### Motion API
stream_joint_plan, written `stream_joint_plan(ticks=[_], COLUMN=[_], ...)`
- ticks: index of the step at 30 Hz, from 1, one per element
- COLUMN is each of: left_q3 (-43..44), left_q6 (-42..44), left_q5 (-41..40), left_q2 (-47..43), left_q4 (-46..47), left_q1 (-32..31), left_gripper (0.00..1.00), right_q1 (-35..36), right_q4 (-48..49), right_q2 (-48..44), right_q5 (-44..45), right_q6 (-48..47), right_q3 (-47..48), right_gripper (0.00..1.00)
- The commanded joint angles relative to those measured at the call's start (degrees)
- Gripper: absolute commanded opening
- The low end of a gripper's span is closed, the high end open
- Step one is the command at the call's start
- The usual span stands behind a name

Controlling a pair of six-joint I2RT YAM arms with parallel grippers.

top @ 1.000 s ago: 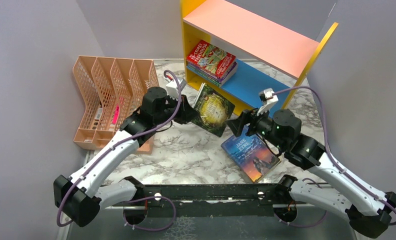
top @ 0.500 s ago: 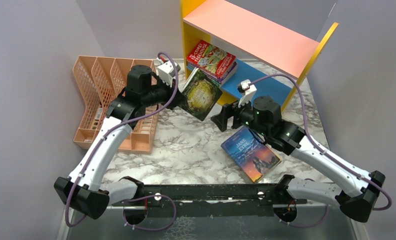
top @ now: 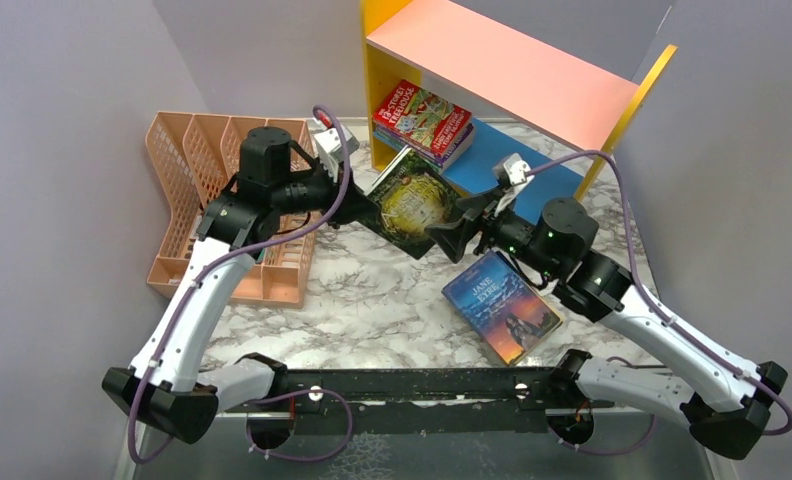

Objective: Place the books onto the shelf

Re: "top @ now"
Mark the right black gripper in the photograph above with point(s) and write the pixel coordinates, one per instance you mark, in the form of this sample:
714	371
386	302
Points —
455	235

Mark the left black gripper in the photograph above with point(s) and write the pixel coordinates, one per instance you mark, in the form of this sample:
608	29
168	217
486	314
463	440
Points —
355	204

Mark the dark green Alice book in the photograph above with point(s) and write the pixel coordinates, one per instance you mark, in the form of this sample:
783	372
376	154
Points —
409	195

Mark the green 104-storey treehouse book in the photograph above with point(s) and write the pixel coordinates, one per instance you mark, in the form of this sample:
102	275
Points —
397	144

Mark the purple 52-storey treehouse book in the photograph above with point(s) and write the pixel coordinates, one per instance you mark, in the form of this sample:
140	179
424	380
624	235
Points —
461	144

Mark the red 13-storey treehouse book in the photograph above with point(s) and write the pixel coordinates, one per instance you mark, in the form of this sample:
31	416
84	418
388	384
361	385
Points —
421	118

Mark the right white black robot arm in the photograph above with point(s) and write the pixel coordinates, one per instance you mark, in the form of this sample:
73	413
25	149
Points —
722	398

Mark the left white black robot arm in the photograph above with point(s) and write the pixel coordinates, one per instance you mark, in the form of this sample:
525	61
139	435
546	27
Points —
162	387

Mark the Jane Eyre book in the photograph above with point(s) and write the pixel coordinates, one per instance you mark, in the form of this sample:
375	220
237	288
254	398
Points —
501	307

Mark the orange plastic file organizer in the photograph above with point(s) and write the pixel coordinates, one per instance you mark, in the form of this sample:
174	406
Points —
194	156

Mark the yellow pink blue bookshelf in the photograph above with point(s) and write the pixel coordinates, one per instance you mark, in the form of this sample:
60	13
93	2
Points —
568	99

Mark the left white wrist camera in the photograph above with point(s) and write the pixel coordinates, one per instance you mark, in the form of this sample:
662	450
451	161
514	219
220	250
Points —
330	153

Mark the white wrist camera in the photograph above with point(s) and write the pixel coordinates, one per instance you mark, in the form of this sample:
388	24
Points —
513	175
330	153

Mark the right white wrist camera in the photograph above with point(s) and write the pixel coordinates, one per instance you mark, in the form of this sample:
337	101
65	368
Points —
513	175

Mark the black mounting rail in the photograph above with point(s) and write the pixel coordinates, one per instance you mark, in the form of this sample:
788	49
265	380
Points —
344	402

